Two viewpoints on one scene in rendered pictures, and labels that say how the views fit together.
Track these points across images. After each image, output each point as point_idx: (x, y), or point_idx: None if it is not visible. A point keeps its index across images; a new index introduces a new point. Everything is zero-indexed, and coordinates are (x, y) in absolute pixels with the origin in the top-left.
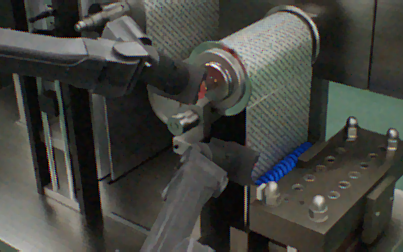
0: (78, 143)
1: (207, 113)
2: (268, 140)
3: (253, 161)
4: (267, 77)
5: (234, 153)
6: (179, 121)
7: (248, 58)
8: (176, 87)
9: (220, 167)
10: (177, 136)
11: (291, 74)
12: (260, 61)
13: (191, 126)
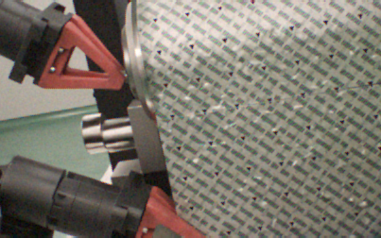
0: (113, 157)
1: (145, 125)
2: (257, 212)
3: (108, 224)
4: (223, 66)
5: (93, 198)
6: (81, 125)
7: (168, 17)
8: None
9: (33, 211)
10: (126, 161)
11: (329, 77)
12: (199, 27)
13: (111, 142)
